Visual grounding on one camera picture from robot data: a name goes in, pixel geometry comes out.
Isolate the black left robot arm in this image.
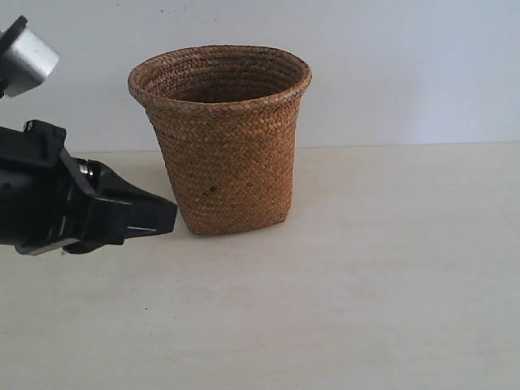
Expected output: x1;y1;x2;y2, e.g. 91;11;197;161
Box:
1;119;178;256

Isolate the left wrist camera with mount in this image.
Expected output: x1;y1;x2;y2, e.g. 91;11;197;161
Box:
1;15;60;98

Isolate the woven brown wicker basket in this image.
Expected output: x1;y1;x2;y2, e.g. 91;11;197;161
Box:
128;45;312;236

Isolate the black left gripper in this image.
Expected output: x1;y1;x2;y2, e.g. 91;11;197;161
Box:
1;120;178;256

